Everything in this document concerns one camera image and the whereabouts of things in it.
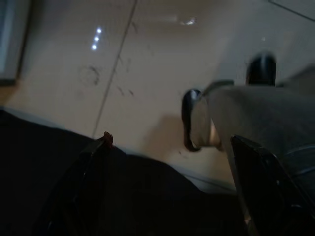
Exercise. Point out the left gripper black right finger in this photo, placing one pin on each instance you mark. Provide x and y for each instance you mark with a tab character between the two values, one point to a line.
268	196

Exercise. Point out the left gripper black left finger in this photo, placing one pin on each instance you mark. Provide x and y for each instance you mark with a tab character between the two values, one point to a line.
81	186

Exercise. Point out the silver two-door fridge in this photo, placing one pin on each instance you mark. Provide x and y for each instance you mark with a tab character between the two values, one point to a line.
12	37

